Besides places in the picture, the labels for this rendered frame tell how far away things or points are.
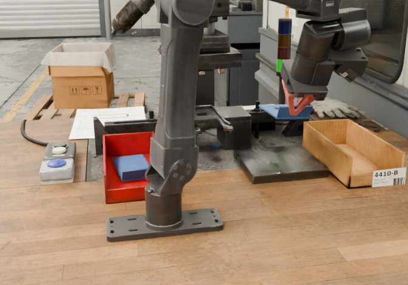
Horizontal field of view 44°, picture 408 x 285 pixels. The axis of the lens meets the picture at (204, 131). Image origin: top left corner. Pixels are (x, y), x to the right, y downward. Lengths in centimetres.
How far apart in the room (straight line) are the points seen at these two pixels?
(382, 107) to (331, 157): 60
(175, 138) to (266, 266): 24
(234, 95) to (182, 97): 361
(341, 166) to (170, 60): 47
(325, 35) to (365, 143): 39
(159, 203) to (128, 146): 39
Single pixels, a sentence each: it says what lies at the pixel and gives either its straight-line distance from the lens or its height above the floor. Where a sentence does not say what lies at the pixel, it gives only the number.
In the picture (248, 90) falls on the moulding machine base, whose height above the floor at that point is 30.
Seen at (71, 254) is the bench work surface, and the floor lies 90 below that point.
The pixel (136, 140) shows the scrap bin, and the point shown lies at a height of 94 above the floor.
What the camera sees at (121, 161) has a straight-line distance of 118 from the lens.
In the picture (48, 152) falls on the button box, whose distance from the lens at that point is 122.
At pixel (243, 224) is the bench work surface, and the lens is 91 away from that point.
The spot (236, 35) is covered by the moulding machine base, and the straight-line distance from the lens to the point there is 432.
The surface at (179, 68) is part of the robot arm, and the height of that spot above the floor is 118.
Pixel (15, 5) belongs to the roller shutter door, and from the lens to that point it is 1060.
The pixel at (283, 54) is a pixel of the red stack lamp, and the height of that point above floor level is 110.
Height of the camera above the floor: 133
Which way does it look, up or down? 18 degrees down
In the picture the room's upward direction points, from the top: straight up
